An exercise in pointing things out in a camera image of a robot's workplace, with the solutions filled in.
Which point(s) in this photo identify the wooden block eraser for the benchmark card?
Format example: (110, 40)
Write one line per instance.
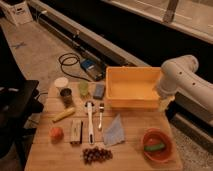
(76, 131)

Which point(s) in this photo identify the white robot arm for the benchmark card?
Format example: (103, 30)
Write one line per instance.
(179, 72)

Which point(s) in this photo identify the green plastic cup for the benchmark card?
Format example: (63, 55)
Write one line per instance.
(83, 89)

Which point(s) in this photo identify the dark metal cup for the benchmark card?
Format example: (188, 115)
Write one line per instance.
(66, 96)

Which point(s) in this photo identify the grey blue sponge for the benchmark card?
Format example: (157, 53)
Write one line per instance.
(99, 91)

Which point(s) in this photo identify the blue power box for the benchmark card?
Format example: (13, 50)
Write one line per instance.
(92, 69)

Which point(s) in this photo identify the yellow plastic bin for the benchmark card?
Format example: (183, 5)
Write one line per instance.
(132, 87)

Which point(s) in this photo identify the blue cloth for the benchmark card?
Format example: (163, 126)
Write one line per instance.
(114, 134)

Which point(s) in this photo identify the orange peach toy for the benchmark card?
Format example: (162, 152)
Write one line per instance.
(56, 134)

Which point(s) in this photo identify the bunch of dark grapes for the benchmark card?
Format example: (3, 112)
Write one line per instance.
(96, 154)

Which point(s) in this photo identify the red bowl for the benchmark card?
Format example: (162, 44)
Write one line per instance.
(155, 136)

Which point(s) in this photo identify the green cucumber toy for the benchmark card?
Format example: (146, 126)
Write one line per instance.
(153, 148)

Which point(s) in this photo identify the black chair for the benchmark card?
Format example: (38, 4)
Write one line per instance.
(13, 116)

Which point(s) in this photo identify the white cardboard box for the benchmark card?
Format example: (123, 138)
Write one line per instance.
(17, 14)

